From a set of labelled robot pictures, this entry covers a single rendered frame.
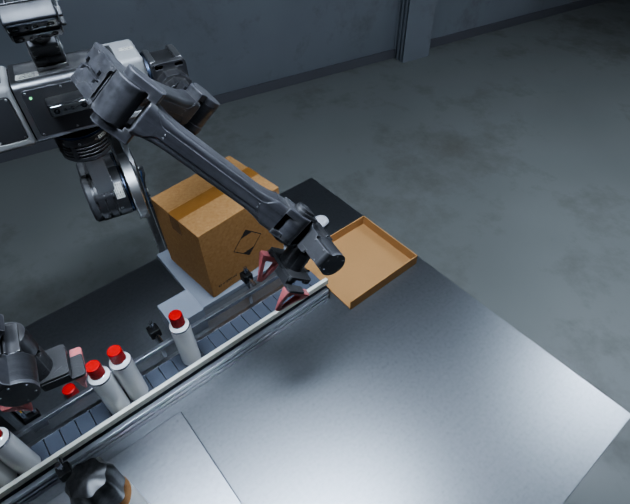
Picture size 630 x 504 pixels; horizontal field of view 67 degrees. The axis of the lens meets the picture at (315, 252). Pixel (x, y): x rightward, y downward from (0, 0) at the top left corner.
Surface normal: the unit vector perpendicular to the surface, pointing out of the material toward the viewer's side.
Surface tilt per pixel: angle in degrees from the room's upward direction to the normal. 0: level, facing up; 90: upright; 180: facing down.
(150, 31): 90
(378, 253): 0
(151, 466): 0
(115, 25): 90
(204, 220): 0
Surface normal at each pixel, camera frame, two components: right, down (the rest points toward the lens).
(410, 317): -0.01, -0.69
